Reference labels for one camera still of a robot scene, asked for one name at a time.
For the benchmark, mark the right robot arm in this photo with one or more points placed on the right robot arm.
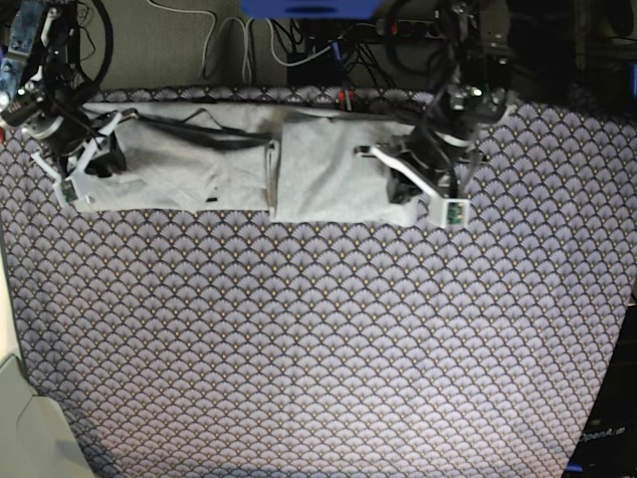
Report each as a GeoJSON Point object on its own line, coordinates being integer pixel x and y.
{"type": "Point", "coordinates": [44, 86]}

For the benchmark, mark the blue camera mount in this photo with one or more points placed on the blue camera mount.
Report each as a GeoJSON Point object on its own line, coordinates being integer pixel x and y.
{"type": "Point", "coordinates": [310, 9]}

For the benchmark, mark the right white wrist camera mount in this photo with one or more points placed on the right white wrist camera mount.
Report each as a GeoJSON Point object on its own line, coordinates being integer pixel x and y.
{"type": "Point", "coordinates": [70, 182]}

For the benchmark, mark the light grey T-shirt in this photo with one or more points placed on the light grey T-shirt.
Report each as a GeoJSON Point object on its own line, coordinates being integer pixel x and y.
{"type": "Point", "coordinates": [313, 170]}

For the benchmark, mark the black power strip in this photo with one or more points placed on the black power strip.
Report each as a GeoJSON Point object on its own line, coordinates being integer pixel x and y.
{"type": "Point", "coordinates": [410, 30]}

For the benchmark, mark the beige chair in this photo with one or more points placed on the beige chair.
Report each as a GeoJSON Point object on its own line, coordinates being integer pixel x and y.
{"type": "Point", "coordinates": [36, 438]}

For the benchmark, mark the fan-patterned table cloth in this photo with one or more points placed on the fan-patterned table cloth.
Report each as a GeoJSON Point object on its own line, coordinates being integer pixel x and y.
{"type": "Point", "coordinates": [221, 344]}

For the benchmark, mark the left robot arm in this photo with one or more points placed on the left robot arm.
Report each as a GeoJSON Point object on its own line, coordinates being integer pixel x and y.
{"type": "Point", "coordinates": [460, 65]}

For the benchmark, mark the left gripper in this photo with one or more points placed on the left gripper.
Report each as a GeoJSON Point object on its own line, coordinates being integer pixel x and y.
{"type": "Point", "coordinates": [446, 132]}

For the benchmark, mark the black box under table edge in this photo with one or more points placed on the black box under table edge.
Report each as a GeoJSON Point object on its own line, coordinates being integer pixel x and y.
{"type": "Point", "coordinates": [323, 71]}

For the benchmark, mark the red table clamp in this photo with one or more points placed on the red table clamp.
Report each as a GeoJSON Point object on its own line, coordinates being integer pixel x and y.
{"type": "Point", "coordinates": [345, 100]}

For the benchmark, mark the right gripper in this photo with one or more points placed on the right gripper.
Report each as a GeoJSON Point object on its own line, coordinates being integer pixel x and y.
{"type": "Point", "coordinates": [61, 134]}

